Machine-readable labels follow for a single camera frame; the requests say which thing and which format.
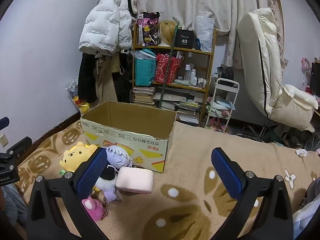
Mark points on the wooden shelf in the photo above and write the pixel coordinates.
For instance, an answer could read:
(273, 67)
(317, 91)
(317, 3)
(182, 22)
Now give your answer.
(172, 48)

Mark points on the patterned cartoon bag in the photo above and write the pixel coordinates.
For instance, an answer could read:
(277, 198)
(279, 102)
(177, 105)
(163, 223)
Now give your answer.
(147, 30)

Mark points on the beige pants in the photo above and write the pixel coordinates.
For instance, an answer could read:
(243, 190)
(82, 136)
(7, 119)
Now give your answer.
(106, 80)

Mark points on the black box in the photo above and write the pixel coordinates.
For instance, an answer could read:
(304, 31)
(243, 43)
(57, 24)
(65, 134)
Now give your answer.
(184, 38)

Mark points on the white trolley cart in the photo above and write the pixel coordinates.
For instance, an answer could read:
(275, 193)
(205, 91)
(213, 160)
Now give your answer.
(221, 105)

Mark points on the blond wig on head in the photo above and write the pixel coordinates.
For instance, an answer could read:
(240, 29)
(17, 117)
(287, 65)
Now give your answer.
(166, 31)

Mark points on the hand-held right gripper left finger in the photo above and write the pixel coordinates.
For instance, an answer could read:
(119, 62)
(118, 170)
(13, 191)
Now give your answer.
(92, 173)

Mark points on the pink sponge block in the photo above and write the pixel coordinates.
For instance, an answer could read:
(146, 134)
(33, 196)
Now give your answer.
(135, 180)

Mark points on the crumpled white tissue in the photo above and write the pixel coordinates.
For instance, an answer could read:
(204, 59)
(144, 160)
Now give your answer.
(301, 152)

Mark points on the black monitor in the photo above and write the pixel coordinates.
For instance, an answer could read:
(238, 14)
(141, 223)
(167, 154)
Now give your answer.
(315, 77)

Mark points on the teal bag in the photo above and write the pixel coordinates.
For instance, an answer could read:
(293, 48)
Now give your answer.
(145, 70)

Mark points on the yellow bear plush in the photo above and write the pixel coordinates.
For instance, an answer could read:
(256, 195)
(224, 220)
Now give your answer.
(72, 156)

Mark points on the cream recliner chair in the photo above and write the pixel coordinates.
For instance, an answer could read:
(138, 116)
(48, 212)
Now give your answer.
(265, 62)

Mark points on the hanging black garment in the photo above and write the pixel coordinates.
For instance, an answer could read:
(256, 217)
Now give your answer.
(123, 77)

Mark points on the wall socket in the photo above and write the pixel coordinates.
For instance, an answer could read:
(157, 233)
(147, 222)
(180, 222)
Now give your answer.
(3, 140)

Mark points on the person's fuzzy clothing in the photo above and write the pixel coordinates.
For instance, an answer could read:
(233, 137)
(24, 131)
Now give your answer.
(307, 220)

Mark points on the stack of books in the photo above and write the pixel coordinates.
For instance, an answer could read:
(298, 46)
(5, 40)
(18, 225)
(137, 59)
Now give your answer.
(143, 95)

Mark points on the white and blue plush toy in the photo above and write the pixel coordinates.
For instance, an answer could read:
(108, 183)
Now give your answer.
(117, 155)

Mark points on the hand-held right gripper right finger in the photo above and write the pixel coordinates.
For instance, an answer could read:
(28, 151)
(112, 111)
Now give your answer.
(227, 177)

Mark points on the beige brown printed blanket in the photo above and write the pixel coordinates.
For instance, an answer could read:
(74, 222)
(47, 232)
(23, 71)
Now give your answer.
(190, 200)

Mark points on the printed cardboard box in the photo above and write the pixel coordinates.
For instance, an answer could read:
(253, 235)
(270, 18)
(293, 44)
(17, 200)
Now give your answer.
(150, 150)

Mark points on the white plastic bag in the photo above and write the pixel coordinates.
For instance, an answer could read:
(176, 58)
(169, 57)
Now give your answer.
(205, 32)

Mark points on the white puffer jacket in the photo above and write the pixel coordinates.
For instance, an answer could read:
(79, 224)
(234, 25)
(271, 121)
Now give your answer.
(105, 20)

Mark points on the pink fan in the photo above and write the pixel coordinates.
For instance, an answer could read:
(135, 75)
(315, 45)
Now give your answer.
(305, 63)

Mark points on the plastic bag of plush toys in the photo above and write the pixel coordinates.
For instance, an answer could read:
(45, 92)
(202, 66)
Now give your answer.
(77, 100)

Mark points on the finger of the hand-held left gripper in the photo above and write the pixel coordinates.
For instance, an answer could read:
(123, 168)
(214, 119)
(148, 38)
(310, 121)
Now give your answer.
(20, 145)
(3, 123)

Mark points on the group of white bottles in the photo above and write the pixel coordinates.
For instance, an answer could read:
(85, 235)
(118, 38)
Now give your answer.
(193, 76)

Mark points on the green pole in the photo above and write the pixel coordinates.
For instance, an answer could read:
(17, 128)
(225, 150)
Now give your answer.
(168, 65)

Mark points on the red gift bag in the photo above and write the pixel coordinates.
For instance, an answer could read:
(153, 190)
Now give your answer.
(172, 67)

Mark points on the pile of papers and magazines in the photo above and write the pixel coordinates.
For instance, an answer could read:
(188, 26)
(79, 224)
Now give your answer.
(185, 107)

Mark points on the black coat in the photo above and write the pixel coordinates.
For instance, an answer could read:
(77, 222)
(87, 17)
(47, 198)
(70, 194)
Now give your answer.
(87, 77)

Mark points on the green tissue packet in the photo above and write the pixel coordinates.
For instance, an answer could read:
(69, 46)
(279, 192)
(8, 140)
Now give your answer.
(62, 172)

